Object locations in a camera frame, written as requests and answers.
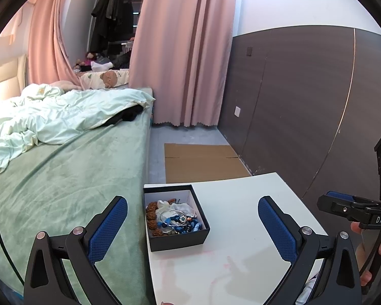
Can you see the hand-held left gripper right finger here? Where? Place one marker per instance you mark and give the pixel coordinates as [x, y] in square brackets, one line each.
[277, 225]

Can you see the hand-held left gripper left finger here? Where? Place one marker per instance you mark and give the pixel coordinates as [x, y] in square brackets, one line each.
[109, 225]

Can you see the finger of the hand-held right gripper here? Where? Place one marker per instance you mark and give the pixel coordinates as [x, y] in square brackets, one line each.
[339, 208]

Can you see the blue flower brooch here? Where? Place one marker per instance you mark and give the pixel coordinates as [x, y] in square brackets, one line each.
[177, 220]

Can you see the thin silver bangle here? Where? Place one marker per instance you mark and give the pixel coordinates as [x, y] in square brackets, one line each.
[177, 209]

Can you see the black jewelry box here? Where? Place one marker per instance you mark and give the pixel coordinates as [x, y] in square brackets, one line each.
[177, 243]

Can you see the bed with green sheet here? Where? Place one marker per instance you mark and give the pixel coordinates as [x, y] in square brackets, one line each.
[82, 171]

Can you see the white cloth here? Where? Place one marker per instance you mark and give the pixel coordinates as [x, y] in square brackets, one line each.
[309, 290]

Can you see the flattened cardboard sheet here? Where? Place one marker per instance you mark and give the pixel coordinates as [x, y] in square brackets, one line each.
[200, 162]

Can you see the black garment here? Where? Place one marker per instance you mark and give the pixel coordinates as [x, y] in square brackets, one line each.
[128, 114]

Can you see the light green duvet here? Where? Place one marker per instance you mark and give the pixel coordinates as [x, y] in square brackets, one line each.
[60, 114]

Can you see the pink pillow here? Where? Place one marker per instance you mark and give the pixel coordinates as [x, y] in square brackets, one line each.
[65, 85]

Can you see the printed cream pillow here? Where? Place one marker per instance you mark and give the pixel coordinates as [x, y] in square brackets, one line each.
[108, 78]

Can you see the white socks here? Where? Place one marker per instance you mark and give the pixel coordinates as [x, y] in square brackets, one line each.
[101, 66]

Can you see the stuffed toys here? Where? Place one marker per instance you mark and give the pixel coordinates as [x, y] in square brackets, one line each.
[85, 62]

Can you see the cream padded headboard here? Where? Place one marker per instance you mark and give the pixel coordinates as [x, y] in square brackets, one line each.
[6, 73]

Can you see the wide pink curtain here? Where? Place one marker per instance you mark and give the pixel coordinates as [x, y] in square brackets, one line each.
[184, 54]

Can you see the tied pink curtain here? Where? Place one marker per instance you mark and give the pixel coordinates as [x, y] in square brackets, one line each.
[47, 38]

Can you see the hanging dark clothes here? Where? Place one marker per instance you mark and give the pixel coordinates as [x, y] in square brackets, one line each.
[109, 16]

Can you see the white wall socket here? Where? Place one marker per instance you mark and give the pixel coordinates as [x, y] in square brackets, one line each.
[237, 111]

